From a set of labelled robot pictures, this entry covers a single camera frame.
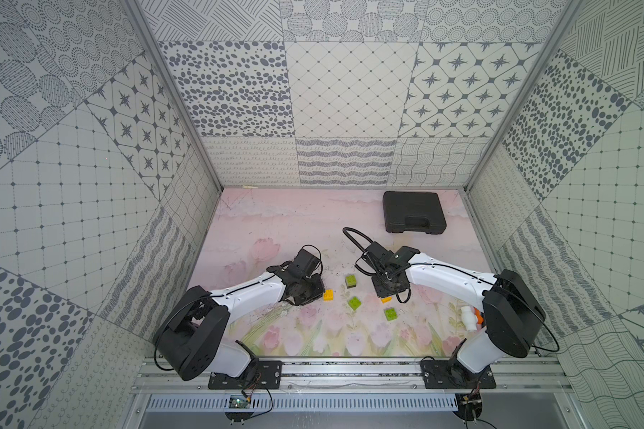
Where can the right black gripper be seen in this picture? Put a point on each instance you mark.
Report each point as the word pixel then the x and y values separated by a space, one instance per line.
pixel 383 293

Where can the green circuit board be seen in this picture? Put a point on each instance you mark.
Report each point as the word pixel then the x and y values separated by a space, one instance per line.
pixel 239 402

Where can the orange handled adjustable wrench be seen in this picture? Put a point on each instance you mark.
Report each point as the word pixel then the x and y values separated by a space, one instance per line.
pixel 480 319

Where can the aluminium mounting rail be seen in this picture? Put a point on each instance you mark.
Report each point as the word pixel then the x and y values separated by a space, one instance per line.
pixel 367 375

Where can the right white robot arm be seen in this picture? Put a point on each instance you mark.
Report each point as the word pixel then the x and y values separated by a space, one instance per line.
pixel 512 315

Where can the white slotted cable duct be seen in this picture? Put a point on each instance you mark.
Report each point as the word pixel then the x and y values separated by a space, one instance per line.
pixel 313 402

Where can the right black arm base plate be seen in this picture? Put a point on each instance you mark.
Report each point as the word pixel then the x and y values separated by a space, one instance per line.
pixel 451 374

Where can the white plastic pipe fitting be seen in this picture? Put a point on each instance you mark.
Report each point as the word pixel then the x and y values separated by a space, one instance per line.
pixel 469 318

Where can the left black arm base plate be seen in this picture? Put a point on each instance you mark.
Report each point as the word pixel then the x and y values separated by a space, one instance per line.
pixel 237 367

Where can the black plastic tool case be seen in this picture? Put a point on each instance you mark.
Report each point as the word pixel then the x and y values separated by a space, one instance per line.
pixel 406 211

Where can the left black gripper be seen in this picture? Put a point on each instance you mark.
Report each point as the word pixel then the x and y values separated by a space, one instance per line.
pixel 309 290

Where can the black round connector box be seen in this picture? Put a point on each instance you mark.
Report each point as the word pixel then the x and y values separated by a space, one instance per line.
pixel 469 407

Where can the green lego brick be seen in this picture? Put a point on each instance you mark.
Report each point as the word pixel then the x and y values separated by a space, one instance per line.
pixel 354 303
pixel 390 314
pixel 350 281

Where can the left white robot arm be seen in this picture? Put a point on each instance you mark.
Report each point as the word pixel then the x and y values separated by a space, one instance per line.
pixel 191 339

